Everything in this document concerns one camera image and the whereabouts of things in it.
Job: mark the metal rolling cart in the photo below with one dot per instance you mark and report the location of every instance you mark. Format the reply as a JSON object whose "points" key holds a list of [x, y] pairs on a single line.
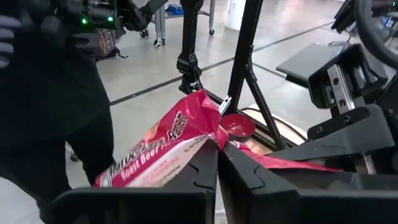
{"points": [[160, 21]]}

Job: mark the red bowl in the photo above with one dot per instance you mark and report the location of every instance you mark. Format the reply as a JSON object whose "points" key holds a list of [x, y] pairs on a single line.
{"points": [[239, 124]]}

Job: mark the white cylinder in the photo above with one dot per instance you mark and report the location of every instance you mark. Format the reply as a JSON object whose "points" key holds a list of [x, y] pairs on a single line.
{"points": [[234, 14]]}

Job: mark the person's hand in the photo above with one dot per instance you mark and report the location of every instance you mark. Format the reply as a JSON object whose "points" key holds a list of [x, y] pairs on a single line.
{"points": [[7, 40]]}

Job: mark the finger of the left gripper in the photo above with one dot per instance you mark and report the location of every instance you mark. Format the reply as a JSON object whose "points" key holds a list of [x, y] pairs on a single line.
{"points": [[367, 77], [348, 133]]}

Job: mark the person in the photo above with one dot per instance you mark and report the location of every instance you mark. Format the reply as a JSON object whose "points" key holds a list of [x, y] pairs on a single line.
{"points": [[56, 93]]}

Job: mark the dark side desk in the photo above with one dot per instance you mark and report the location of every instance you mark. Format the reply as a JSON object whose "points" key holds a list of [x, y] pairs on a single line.
{"points": [[304, 62]]}

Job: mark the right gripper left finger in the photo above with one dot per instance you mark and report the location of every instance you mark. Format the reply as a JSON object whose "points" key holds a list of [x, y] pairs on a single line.
{"points": [[155, 205]]}

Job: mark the red roast beef ramen pack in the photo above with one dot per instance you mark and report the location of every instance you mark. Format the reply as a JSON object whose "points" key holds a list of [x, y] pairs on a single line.
{"points": [[174, 133]]}

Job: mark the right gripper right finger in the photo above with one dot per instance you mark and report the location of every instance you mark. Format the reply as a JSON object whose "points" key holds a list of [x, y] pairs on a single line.
{"points": [[280, 205]]}

